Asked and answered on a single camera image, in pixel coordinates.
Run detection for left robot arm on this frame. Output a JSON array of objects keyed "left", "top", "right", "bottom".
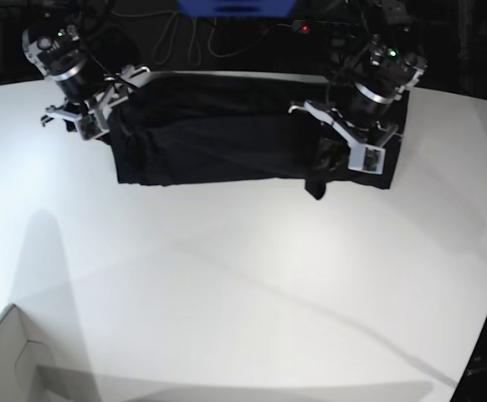
[{"left": 288, "top": 1, "right": 427, "bottom": 175}]

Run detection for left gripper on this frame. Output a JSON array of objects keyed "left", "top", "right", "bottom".
[{"left": 288, "top": 100, "right": 398, "bottom": 174}]

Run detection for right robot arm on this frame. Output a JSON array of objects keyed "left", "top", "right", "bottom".
[{"left": 22, "top": 14, "right": 151, "bottom": 141}]

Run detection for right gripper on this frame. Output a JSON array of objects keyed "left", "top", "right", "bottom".
[{"left": 40, "top": 63, "right": 151, "bottom": 141}]

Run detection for blue plastic bin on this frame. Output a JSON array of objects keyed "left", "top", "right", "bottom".
[{"left": 177, "top": 0, "right": 296, "bottom": 17}]

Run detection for grey cable loops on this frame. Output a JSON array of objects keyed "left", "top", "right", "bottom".
[{"left": 100, "top": 0, "right": 269, "bottom": 66}]

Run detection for black t-shirt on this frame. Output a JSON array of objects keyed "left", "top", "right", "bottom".
[{"left": 101, "top": 75, "right": 402, "bottom": 199}]

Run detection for white cardboard box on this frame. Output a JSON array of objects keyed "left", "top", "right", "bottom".
[{"left": 0, "top": 305, "right": 52, "bottom": 401}]

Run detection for black power strip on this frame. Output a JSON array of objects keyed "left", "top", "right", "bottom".
[{"left": 275, "top": 20, "right": 363, "bottom": 38}]

